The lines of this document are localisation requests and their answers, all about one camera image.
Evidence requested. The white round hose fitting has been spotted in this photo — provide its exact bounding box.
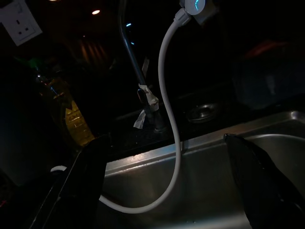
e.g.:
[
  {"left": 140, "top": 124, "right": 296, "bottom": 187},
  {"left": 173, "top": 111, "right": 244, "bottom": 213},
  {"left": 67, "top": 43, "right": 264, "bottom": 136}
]
[{"left": 175, "top": 0, "right": 219, "bottom": 26}]

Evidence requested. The white tape on faucet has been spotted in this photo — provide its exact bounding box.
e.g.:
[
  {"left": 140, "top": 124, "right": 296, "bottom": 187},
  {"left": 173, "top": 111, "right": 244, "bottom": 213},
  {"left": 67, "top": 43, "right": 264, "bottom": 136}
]
[{"left": 132, "top": 83, "right": 160, "bottom": 129}]

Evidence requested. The stainless steel sink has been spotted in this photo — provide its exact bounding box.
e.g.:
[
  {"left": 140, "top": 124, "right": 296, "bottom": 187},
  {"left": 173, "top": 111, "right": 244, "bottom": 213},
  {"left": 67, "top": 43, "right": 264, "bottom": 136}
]
[{"left": 102, "top": 111, "right": 305, "bottom": 229}]

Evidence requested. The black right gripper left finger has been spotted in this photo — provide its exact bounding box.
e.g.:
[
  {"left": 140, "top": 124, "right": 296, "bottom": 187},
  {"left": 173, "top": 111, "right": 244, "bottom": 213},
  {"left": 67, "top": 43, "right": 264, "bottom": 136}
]
[{"left": 28, "top": 134, "right": 112, "bottom": 229}]

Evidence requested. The white flexible hose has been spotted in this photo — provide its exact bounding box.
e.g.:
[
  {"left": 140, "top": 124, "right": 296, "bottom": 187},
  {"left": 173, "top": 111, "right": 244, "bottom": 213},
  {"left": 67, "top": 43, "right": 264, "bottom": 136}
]
[{"left": 50, "top": 7, "right": 193, "bottom": 214}]

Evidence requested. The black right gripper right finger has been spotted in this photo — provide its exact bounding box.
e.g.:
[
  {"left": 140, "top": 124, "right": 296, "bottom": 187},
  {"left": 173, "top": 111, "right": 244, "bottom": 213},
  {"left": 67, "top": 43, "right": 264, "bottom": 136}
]
[{"left": 223, "top": 133, "right": 305, "bottom": 229}]

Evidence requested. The yellow cooking oil bottle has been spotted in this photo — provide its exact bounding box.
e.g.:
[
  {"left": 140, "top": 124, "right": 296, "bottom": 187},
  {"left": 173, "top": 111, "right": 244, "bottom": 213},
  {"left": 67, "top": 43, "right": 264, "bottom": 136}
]
[{"left": 35, "top": 71, "right": 96, "bottom": 147}]

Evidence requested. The white wall socket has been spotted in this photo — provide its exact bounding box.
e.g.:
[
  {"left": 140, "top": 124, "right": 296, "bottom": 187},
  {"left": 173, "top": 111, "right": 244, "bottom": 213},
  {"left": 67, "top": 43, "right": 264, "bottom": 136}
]
[{"left": 0, "top": 0, "right": 43, "bottom": 46}]

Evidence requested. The round metal countertop hole cover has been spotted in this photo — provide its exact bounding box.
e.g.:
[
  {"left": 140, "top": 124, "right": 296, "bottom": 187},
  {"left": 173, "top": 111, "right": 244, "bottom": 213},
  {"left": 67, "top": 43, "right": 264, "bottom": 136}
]
[{"left": 185, "top": 102, "right": 224, "bottom": 124}]

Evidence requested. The chrome kitchen faucet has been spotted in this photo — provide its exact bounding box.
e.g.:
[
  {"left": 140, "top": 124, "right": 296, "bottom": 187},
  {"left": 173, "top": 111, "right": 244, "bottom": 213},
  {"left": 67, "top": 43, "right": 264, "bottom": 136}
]
[{"left": 118, "top": 0, "right": 167, "bottom": 133}]

